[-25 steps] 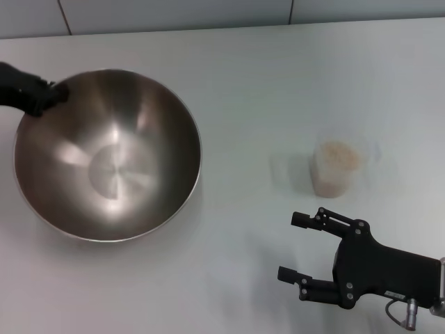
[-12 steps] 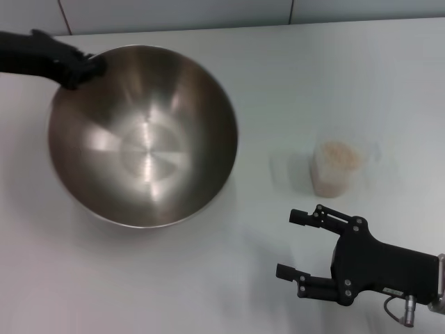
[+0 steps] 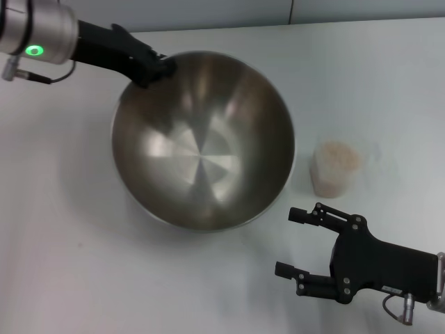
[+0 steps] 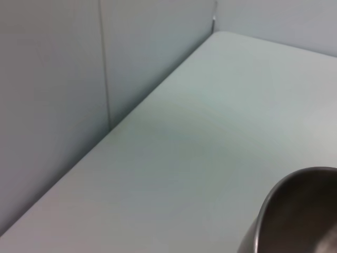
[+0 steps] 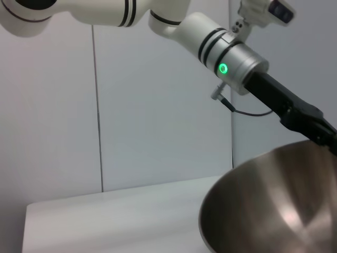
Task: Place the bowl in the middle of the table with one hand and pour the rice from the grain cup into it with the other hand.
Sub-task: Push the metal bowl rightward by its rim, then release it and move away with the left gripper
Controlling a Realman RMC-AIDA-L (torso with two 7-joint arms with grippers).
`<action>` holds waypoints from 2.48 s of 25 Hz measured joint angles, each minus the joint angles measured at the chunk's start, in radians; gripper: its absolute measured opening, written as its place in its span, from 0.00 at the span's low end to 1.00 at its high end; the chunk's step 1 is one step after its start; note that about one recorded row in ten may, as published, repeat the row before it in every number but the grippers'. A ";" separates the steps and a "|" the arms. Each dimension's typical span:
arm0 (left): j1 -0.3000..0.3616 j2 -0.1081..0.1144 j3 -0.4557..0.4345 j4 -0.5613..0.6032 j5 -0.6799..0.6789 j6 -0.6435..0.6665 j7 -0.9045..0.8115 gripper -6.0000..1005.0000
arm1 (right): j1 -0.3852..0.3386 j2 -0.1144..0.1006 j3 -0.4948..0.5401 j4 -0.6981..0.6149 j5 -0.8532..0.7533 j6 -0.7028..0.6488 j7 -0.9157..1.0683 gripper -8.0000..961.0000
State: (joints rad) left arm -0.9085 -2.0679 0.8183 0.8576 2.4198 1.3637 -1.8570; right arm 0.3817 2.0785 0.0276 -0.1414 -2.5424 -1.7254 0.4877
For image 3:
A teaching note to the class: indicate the clear plastic measuring cup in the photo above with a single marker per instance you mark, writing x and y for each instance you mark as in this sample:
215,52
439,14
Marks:
347,139

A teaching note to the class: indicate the white rice grains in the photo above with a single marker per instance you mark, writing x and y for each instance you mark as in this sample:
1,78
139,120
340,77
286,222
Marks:
333,170

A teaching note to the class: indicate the stainless steel mixing bowl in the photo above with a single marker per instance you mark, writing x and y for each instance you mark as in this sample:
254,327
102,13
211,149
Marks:
208,156

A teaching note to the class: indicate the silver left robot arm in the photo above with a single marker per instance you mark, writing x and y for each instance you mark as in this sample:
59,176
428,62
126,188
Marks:
45,28

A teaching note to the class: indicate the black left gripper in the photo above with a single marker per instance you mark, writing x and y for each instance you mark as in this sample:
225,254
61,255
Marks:
111,52

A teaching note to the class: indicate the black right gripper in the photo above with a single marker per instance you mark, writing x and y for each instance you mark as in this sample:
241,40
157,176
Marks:
382,268

